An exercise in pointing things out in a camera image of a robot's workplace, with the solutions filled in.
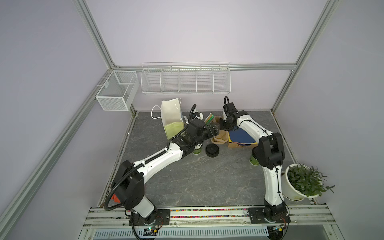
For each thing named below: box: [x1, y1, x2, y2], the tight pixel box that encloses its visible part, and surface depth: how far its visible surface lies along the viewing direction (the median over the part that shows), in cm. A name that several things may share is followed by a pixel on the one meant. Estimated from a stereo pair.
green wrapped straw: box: [204, 112, 215, 126], surface depth 96 cm
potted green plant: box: [281, 163, 336, 201], surface depth 71 cm
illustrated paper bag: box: [151, 97, 185, 141], surface depth 92 cm
